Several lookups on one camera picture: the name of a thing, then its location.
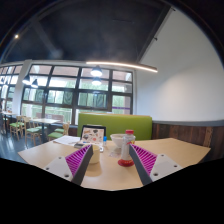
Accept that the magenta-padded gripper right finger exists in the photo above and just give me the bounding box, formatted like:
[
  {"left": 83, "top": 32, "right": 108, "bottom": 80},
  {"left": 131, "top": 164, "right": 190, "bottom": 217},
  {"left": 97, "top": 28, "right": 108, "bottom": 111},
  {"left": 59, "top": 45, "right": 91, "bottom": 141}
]
[{"left": 128, "top": 143, "right": 184, "bottom": 187}]

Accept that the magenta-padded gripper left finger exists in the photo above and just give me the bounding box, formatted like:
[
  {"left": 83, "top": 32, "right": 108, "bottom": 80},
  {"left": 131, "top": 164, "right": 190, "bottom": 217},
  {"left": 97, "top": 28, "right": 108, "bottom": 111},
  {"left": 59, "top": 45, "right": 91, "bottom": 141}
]
[{"left": 43, "top": 143, "right": 95, "bottom": 186}]

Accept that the red-capped drink bottle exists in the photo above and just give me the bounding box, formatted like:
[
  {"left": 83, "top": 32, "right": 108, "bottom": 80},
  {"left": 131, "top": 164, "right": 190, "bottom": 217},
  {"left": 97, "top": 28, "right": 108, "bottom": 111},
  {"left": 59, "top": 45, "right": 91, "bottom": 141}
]
[{"left": 119, "top": 129, "right": 137, "bottom": 163}]

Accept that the white paper sheet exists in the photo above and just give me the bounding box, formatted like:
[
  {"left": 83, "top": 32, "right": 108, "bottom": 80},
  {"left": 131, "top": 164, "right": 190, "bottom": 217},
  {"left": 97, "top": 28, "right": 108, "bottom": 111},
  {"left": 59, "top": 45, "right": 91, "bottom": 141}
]
[{"left": 53, "top": 134, "right": 81, "bottom": 147}]

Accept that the flat round red coaster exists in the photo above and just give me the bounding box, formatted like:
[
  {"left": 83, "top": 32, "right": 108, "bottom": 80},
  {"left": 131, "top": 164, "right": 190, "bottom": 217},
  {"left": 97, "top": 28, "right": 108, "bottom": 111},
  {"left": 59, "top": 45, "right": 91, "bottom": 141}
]
[{"left": 117, "top": 158, "right": 135, "bottom": 168}]

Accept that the sticker-covered black laptop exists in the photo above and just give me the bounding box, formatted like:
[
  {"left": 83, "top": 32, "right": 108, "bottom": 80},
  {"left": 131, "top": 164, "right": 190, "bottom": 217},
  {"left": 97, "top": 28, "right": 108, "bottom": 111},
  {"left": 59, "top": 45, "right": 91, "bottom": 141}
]
[{"left": 79, "top": 124, "right": 107, "bottom": 146}]

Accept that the group of green-seated wooden chairs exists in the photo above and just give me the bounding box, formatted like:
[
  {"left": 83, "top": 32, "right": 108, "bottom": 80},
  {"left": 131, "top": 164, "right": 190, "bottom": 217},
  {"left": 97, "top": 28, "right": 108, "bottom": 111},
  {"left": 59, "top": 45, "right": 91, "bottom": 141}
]
[{"left": 8, "top": 114, "right": 71, "bottom": 145}]

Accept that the wooden dining table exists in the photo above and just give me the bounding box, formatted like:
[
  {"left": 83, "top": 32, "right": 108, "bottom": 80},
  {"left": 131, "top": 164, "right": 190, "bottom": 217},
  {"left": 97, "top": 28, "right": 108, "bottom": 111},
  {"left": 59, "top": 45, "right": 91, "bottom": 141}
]
[{"left": 29, "top": 117, "right": 61, "bottom": 143}]

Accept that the white bowl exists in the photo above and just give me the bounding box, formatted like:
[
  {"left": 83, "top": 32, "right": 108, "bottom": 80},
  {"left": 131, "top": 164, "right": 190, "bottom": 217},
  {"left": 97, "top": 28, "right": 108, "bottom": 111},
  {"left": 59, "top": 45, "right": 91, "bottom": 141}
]
[{"left": 109, "top": 133, "right": 127, "bottom": 148}]

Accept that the green bench backrest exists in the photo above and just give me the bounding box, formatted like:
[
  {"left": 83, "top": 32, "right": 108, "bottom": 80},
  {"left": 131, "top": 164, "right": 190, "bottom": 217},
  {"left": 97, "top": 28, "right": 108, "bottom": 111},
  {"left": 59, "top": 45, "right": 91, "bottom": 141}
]
[{"left": 77, "top": 112, "right": 153, "bottom": 141}]

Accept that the group of pendant lamps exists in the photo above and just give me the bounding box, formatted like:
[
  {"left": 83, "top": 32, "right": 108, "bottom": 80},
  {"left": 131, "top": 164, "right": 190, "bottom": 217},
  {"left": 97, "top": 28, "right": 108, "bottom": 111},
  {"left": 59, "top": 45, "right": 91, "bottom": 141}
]
[{"left": 21, "top": 65, "right": 104, "bottom": 90}]

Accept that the long linear ceiling light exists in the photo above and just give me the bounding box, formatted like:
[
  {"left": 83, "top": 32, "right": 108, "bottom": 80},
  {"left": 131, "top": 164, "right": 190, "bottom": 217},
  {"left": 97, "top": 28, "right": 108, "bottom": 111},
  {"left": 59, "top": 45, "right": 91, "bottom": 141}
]
[{"left": 85, "top": 60, "right": 159, "bottom": 74}]

